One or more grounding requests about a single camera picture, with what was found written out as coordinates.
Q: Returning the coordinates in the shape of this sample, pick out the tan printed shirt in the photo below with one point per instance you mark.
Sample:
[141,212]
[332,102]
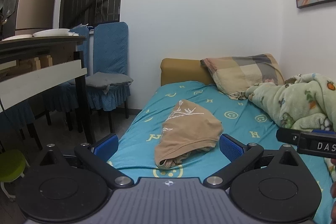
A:
[189,132]

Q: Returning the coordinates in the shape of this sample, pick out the person's right hand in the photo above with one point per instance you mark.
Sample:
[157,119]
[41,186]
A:
[334,191]

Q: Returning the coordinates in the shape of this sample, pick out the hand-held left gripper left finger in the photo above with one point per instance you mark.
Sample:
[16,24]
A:
[105,146]

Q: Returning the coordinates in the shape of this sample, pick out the teal printed bed sheet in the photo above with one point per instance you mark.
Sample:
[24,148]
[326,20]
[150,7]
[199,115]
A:
[136,129]

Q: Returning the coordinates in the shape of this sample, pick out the dark dining table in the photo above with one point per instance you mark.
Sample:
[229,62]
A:
[39,74]

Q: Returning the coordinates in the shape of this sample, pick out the green round stool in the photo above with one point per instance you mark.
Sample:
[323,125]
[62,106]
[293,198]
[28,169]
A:
[11,166]

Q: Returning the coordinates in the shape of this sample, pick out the white crumpled paper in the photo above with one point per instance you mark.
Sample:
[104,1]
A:
[78,29]

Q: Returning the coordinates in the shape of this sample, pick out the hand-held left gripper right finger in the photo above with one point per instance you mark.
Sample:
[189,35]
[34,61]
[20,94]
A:
[231,146]

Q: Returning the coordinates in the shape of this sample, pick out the blue covered chair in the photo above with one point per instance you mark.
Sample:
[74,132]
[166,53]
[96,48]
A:
[15,116]
[82,40]
[110,48]

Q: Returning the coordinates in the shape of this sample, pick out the brown refrigerator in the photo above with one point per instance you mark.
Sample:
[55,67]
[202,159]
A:
[36,3]

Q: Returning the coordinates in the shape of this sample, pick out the grey seat cushion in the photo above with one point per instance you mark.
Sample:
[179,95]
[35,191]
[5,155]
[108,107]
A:
[107,79]

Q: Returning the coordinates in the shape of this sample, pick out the plaid pillow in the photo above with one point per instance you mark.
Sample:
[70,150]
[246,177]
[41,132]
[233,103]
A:
[244,71]

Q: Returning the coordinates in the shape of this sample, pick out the green printed fleece blanket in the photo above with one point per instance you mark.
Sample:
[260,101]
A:
[302,100]

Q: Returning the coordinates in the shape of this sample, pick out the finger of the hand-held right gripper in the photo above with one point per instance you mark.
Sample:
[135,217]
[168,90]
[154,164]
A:
[286,136]

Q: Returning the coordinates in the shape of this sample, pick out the yellow headboard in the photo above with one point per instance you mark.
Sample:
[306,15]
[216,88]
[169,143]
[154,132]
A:
[181,70]

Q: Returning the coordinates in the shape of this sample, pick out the white plate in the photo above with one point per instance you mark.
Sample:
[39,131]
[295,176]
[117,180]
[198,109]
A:
[17,37]
[51,33]

